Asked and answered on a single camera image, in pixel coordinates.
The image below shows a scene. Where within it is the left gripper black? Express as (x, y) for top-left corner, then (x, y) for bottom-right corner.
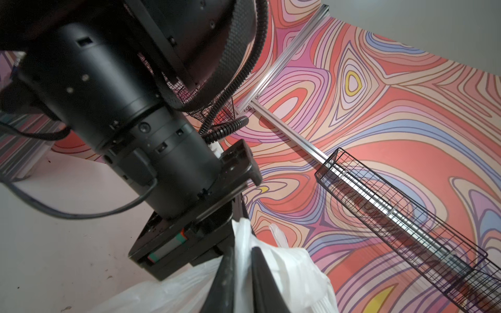
(103, 107), (262, 280)

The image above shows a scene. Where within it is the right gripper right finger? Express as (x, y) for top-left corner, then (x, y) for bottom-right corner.
(251, 247), (290, 313)

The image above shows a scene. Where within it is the clear plastic bag bottom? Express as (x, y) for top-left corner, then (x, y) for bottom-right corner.
(92, 218), (339, 312)

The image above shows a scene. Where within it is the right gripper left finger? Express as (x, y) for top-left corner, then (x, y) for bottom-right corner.
(200, 247), (235, 313)

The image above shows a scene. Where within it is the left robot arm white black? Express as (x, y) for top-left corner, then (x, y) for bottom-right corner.
(1, 1), (269, 280)

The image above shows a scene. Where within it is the black wire basket back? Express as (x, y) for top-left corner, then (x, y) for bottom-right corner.
(315, 148), (500, 312)

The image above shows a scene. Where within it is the black wire basket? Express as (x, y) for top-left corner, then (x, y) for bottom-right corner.
(315, 148), (500, 312)
(137, 52), (212, 114)

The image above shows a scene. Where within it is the black wire basket left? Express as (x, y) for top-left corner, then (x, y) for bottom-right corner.
(137, 52), (212, 114)

